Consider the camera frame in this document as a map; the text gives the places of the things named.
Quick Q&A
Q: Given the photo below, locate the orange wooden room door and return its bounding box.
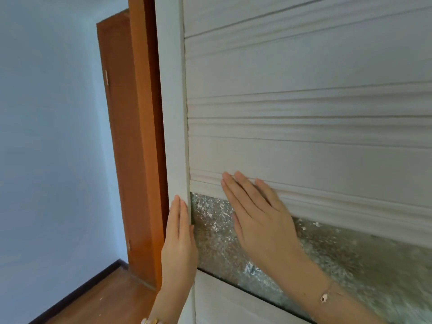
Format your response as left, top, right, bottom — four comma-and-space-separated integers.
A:
96, 9, 158, 291

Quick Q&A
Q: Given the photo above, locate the person's right hand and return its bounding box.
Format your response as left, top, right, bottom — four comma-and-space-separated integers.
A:
220, 171, 330, 294

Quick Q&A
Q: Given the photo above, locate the thin silver chain bracelet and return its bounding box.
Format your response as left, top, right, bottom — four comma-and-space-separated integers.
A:
319, 279, 337, 303

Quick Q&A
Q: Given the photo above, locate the person's left hand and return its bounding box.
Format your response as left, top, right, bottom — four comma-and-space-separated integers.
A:
148, 194, 199, 323

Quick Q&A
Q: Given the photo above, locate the white wardrobe sliding door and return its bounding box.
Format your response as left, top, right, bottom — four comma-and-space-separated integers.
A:
154, 0, 432, 324

